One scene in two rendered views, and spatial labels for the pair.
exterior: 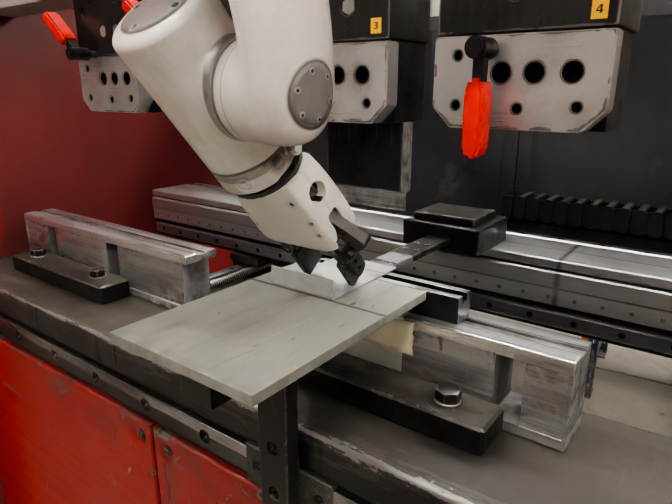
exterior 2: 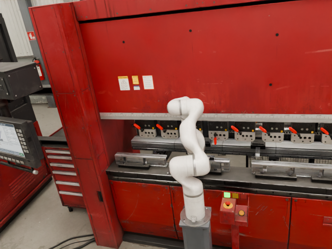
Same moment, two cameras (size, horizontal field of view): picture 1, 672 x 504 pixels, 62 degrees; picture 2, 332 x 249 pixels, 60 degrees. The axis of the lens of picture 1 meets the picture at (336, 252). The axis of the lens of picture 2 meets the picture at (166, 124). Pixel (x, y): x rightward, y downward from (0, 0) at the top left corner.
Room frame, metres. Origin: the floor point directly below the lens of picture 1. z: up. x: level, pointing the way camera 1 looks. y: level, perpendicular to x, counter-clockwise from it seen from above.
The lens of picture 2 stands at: (-1.34, 0.79, 2.26)
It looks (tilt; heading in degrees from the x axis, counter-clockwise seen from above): 24 degrees down; 344
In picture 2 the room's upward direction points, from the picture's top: 7 degrees counter-clockwise
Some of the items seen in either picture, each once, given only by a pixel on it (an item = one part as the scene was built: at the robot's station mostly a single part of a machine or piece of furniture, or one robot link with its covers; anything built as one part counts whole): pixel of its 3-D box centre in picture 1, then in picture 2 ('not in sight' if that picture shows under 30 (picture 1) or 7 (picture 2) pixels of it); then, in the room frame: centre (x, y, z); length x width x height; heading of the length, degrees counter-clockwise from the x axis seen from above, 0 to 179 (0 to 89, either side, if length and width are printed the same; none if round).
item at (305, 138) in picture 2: not in sight; (302, 130); (0.16, -0.66, 1.26); 0.15 x 0.09 x 0.17; 53
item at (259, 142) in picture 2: not in sight; (257, 147); (0.47, -0.51, 1.01); 0.26 x 0.12 x 0.05; 143
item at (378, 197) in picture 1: (367, 163); not in sight; (0.63, -0.04, 1.13); 0.10 x 0.02 x 0.10; 53
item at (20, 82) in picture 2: not in sight; (17, 121); (0.97, 1.28, 1.53); 0.51 x 0.25 x 0.85; 42
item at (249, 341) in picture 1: (282, 314); not in sight; (0.51, 0.05, 1.00); 0.26 x 0.18 x 0.01; 143
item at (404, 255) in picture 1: (432, 236); (203, 145); (0.75, -0.14, 1.01); 0.26 x 0.12 x 0.05; 143
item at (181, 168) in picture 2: not in sight; (186, 175); (-0.01, 0.32, 1.30); 0.19 x 0.12 x 0.24; 68
